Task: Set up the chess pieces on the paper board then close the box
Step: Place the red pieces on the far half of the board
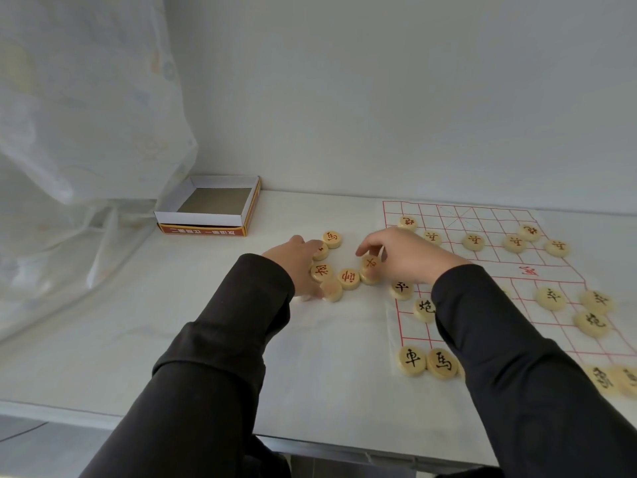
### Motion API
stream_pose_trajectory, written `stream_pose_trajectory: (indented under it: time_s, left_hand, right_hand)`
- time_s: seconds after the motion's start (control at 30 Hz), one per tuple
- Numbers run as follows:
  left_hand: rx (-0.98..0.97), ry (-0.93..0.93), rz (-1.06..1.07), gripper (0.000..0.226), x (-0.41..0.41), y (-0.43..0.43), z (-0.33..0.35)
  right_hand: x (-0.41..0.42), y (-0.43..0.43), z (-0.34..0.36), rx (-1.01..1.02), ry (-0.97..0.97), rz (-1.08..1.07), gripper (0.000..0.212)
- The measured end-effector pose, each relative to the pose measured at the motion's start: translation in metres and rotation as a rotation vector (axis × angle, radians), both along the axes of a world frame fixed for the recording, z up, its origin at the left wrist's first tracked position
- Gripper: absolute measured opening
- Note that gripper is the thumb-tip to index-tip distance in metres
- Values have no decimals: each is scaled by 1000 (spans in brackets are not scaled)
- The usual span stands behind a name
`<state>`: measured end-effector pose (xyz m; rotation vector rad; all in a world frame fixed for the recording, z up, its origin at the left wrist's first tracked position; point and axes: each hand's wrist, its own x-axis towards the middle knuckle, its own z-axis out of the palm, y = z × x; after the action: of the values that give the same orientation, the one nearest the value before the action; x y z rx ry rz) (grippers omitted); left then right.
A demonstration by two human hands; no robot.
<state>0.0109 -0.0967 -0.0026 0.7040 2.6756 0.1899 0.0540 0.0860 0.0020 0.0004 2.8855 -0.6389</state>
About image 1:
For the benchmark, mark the person's left hand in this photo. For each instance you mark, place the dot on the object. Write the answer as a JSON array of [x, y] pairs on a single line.
[[296, 258]]

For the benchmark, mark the person's right hand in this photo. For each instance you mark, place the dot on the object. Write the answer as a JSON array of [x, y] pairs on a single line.
[[413, 256]]

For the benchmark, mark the round red-marked chess piece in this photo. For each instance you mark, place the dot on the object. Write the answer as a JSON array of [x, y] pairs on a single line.
[[432, 237], [557, 248], [407, 223], [370, 264], [529, 232], [514, 243], [473, 242]]

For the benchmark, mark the red grid xiangqi board sheet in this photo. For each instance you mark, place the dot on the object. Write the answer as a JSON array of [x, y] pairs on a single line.
[[458, 223]]

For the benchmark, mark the pile of wooden xiangqi pieces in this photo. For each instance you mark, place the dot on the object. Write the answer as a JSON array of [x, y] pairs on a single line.
[[349, 278]]

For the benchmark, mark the person's right forearm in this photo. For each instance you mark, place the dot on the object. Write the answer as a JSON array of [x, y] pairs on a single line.
[[522, 383]]

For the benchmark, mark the person's left forearm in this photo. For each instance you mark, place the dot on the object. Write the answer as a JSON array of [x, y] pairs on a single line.
[[199, 383]]

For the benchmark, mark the white cardboard box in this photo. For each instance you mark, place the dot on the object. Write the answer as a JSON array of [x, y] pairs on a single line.
[[199, 220]]

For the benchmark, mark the grey desk drawer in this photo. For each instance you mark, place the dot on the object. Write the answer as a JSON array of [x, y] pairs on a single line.
[[348, 455]]

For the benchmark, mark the sheer white curtain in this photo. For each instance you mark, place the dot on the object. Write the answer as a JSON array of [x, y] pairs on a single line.
[[74, 144]]

